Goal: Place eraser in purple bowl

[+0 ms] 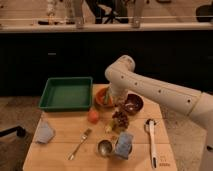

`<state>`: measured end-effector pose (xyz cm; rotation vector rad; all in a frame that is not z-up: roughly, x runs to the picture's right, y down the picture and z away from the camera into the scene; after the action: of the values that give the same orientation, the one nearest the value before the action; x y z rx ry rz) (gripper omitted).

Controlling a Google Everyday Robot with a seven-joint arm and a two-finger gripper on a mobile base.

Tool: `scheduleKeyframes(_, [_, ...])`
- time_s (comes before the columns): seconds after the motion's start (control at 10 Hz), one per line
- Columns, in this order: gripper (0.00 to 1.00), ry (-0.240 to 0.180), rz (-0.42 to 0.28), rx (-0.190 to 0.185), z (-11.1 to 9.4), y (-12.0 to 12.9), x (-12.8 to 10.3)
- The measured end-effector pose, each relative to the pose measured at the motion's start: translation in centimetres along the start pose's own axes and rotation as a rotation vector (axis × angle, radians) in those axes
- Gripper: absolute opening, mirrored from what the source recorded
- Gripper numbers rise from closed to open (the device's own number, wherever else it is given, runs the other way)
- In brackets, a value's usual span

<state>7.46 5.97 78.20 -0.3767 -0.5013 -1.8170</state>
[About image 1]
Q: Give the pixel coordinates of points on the dark purple bowl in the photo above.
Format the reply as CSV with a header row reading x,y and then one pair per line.
x,y
133,104

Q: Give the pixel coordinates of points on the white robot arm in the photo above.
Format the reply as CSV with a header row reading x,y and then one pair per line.
x,y
195,104

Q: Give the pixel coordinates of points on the blue sponge block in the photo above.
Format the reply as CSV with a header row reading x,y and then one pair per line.
x,y
123,146

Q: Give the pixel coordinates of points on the bunch of dark grapes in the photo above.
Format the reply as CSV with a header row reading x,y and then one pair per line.
x,y
119,122

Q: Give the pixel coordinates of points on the silver fork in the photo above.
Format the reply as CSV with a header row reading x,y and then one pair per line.
x,y
82,140

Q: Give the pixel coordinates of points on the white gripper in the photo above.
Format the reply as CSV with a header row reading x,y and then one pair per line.
x,y
118,95

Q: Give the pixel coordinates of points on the orange bowl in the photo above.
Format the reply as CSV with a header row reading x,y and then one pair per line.
x,y
103,98

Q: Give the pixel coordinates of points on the green plastic tray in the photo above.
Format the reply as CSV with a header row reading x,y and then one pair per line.
x,y
63,94

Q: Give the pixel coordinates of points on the light blue cloth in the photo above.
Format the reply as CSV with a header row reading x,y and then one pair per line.
x,y
44,133

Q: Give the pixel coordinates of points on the black chair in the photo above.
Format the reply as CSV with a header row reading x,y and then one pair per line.
x,y
18,130

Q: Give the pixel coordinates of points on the orange round fruit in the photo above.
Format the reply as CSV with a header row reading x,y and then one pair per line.
x,y
93,116

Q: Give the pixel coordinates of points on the white handled spoon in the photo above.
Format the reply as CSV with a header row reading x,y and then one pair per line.
x,y
150,128

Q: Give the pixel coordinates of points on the small metal cup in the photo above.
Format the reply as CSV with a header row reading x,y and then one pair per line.
x,y
105,148

